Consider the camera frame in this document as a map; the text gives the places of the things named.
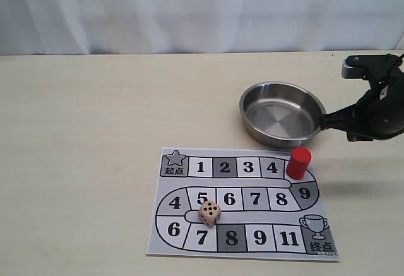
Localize white backdrop curtain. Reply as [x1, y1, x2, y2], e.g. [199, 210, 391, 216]
[1, 0, 403, 55]

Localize wooden die black pips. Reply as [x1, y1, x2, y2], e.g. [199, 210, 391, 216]
[198, 200, 222, 227]

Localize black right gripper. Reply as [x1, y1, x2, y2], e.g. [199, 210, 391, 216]
[321, 74, 403, 142]

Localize stainless steel round bowl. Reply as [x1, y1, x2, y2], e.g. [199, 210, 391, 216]
[239, 81, 326, 149]

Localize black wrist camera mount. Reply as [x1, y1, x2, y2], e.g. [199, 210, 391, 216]
[342, 54, 403, 83]

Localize red cylinder game piece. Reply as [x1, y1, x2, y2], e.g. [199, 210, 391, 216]
[286, 147, 312, 180]

